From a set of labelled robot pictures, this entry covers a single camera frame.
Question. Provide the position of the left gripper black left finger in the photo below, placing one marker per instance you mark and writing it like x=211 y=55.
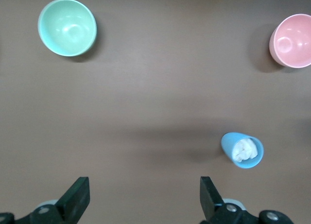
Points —
x=73 y=199

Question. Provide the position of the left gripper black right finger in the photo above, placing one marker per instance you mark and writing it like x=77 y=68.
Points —
x=211 y=202

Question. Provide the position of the blue plastic cup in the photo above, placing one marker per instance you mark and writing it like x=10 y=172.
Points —
x=227 y=142

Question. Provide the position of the white crumpled paper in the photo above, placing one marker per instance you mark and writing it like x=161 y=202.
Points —
x=244 y=149

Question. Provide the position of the brown table mat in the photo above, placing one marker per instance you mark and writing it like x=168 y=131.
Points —
x=155 y=100

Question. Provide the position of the mint green bowl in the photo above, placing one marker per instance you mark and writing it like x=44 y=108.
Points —
x=66 y=27

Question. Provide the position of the pink bowl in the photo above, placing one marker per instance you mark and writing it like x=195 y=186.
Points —
x=291 y=41

